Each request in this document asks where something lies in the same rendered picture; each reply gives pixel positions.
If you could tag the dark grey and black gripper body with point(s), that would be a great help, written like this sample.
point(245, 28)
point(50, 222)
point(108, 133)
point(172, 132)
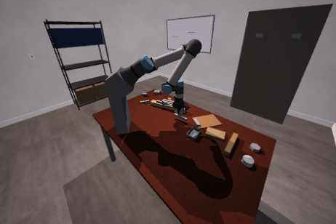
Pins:
point(176, 103)

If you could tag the tan wooden bar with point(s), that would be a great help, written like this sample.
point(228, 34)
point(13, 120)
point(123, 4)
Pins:
point(230, 144)

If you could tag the light brown wooden board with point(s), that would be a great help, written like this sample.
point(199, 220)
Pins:
point(215, 133)

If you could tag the tan flat board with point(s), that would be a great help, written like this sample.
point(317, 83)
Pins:
point(206, 121)

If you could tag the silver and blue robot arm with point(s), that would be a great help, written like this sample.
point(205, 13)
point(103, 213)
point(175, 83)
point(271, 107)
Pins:
point(144, 65)

